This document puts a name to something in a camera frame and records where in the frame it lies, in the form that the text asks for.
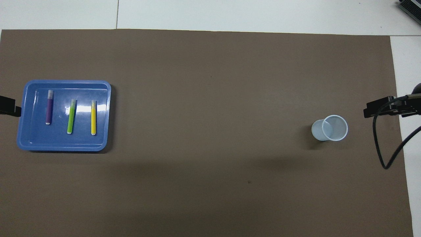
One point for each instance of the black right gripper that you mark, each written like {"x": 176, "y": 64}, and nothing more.
{"x": 411, "y": 105}

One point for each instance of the purple marker pen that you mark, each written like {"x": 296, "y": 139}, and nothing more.
{"x": 49, "y": 110}

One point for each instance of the green marker pen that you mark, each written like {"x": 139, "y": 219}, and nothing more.
{"x": 71, "y": 118}

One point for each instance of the yellow marker pen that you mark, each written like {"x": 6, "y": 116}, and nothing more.
{"x": 93, "y": 120}

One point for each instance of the clear plastic cup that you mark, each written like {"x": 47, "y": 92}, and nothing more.
{"x": 317, "y": 130}

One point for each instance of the blue plastic tray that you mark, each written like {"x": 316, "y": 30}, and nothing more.
{"x": 82, "y": 141}

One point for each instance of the grey ribbed device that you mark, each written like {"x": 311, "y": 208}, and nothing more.
{"x": 412, "y": 6}

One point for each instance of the brown paper table mat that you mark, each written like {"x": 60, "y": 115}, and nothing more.
{"x": 210, "y": 98}

